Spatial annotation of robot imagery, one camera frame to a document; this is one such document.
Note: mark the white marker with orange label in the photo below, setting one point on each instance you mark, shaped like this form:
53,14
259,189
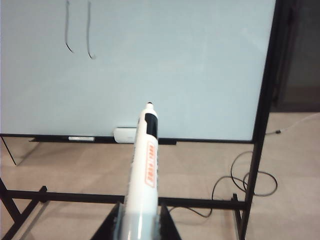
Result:
143,175

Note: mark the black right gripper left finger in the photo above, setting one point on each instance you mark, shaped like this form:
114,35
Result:
110,227

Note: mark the white glass whiteboard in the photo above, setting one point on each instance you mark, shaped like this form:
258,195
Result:
175,62

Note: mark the white marker with black cap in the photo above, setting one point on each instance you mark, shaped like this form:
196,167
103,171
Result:
80,138

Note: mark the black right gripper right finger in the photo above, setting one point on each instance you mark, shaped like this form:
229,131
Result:
167,227

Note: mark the white whiteboard eraser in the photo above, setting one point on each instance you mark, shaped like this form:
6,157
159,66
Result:
123,135

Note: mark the black pen tray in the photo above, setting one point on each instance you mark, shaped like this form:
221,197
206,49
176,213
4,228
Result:
105,140

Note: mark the whiteboard on black stand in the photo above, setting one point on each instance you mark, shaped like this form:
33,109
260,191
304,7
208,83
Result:
262,125

